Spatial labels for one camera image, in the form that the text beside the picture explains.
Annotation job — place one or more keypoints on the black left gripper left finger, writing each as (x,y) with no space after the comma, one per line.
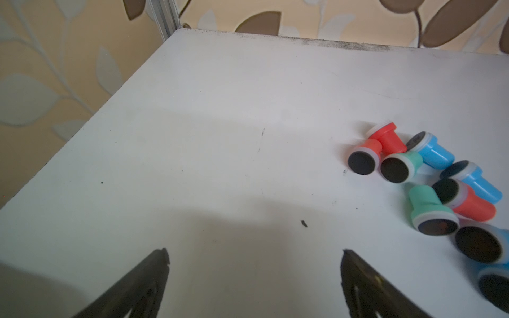
(138,294)

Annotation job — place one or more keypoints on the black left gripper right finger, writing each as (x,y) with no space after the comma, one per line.
(368,294)

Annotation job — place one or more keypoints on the green stamp lower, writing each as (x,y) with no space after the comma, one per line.
(429,216)

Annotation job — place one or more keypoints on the blue stamp at edge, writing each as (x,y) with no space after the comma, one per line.
(492,281)

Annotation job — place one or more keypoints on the green stamp lying centre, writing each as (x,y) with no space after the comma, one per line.
(401,167)

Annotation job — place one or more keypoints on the blue stamp large near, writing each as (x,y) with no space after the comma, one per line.
(483,243)

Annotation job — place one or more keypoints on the red stamp lying front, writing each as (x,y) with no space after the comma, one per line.
(365,158)

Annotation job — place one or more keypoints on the red stamp lying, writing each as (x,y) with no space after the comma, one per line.
(385,133)
(365,158)

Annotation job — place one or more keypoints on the red stamp lower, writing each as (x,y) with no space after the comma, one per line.
(463,200)

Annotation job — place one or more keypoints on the red stamp lying back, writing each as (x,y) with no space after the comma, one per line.
(385,133)

